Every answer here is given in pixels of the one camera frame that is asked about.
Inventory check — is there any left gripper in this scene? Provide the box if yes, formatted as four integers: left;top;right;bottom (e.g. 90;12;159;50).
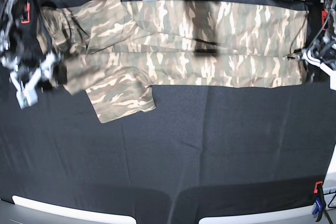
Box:
302;39;335;69

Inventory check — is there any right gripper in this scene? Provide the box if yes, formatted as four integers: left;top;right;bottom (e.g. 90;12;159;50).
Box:
9;52;62;90

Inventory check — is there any camouflage t-shirt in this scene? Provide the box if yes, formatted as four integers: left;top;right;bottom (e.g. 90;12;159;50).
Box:
41;0;309;123

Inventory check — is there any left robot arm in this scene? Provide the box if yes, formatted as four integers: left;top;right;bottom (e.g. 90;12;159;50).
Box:
306;0;335;70

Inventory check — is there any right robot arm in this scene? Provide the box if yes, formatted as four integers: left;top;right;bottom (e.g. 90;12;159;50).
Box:
1;0;67;91

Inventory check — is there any right rear orange clamp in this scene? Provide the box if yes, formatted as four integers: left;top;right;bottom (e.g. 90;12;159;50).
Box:
321;9;332;31

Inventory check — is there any orange clamp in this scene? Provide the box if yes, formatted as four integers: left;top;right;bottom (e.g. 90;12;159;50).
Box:
20;2;30;24
321;9;332;31

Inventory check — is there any left rear orange clamp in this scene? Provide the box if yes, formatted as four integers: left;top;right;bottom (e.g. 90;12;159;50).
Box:
20;2;30;24

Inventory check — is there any front right blue clamp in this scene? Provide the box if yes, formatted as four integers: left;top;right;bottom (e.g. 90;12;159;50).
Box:
312;180;326;222

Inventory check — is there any black table cloth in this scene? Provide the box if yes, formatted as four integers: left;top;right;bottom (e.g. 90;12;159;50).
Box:
1;0;335;223

